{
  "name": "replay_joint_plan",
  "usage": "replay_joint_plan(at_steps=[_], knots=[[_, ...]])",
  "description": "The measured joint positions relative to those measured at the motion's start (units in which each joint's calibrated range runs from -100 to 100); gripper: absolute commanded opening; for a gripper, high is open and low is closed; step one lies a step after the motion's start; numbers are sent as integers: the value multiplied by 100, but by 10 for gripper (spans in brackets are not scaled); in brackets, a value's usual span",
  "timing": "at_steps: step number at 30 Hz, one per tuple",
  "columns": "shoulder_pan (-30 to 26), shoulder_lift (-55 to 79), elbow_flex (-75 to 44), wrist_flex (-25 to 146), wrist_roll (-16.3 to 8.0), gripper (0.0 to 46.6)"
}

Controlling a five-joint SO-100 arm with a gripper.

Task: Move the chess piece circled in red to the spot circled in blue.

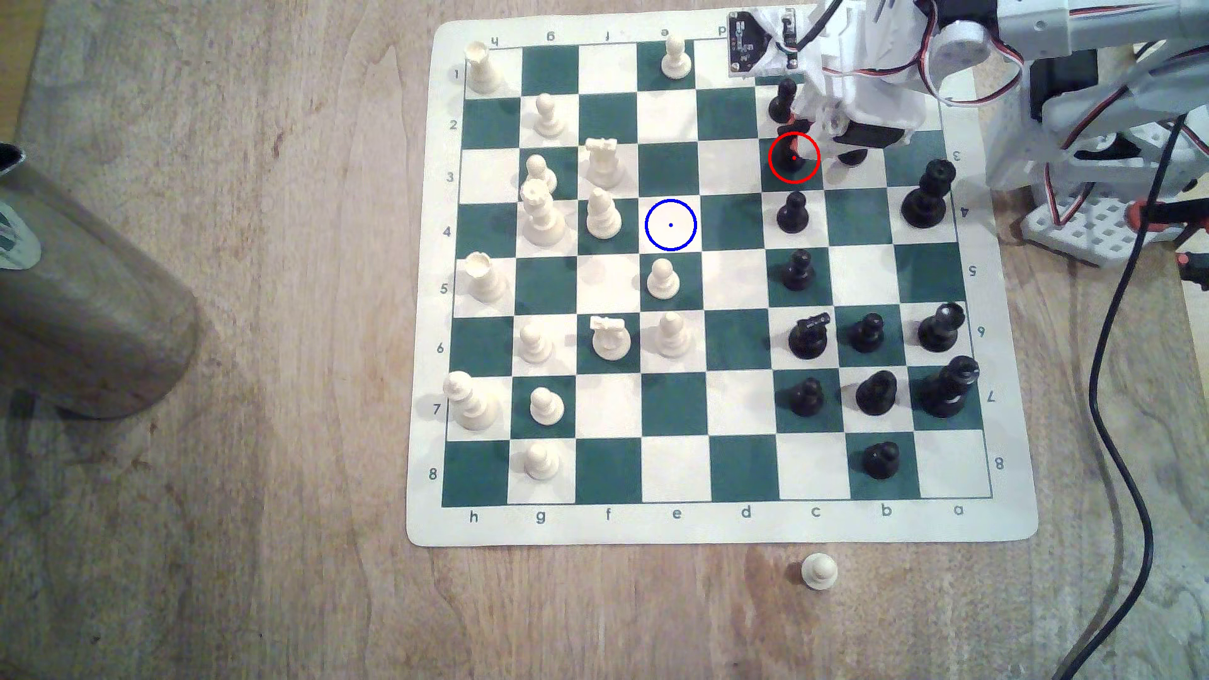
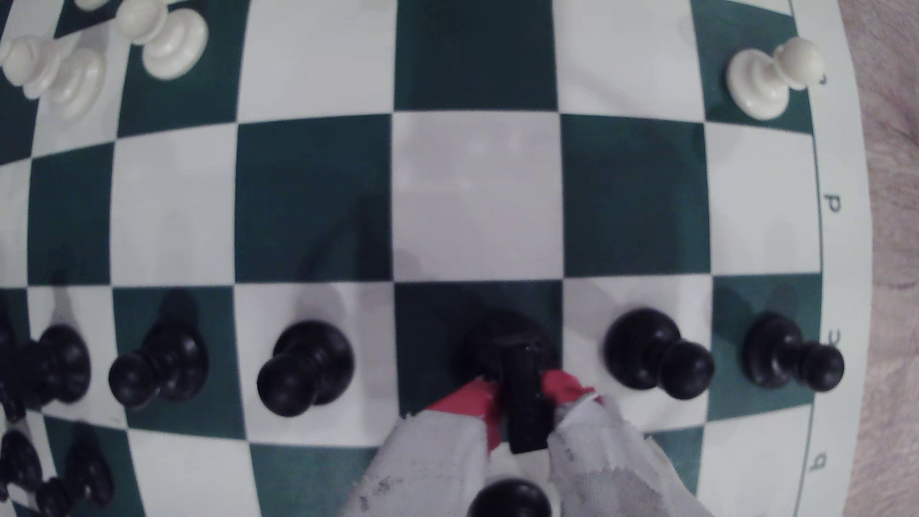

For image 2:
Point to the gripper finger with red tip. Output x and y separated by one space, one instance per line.
423 467
610 474

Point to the black rook chess piece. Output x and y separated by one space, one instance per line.
513 352

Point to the black pawn chess piece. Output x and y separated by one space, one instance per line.
639 348
8 388
316 359
510 499
90 474
172 363
775 348

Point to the green white chess mat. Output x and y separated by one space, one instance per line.
474 194

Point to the black knight chess piece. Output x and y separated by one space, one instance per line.
64 363

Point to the white pawn chess piece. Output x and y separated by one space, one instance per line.
176 43
75 82
754 79

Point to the white knight chess piece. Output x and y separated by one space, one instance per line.
91 3

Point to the black pawn b7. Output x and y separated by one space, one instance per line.
18 463

